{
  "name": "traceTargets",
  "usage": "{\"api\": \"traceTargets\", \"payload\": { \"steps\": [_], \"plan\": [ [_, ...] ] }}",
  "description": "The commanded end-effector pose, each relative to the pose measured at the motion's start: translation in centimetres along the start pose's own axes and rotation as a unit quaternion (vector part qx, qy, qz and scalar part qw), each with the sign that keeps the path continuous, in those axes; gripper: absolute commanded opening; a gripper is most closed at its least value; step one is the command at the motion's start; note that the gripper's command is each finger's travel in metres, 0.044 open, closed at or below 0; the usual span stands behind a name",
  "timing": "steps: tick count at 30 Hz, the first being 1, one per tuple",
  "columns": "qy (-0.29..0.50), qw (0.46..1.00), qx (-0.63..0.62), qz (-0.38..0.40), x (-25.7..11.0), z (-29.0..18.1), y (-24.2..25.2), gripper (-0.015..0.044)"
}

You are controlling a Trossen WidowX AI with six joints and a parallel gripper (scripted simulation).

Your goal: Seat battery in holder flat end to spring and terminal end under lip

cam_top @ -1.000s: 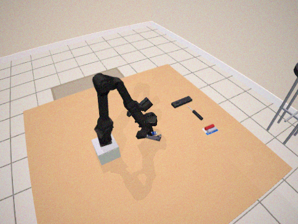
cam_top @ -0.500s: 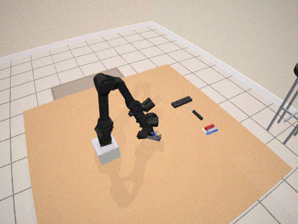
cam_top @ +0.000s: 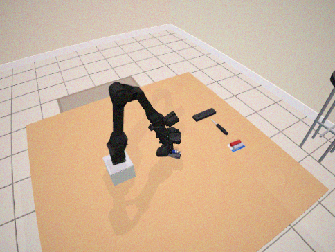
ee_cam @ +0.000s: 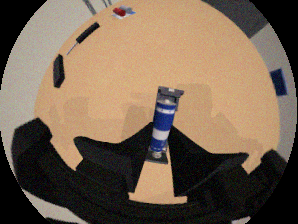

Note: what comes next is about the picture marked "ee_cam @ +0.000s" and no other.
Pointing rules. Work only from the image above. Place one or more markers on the black screwdriver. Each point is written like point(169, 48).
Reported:
point(85, 34)

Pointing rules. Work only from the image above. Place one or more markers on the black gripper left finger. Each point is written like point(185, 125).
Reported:
point(127, 157)

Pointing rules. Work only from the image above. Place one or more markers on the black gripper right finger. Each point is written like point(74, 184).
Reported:
point(192, 165)

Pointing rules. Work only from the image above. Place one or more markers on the blue and white battery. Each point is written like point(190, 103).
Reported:
point(163, 116)

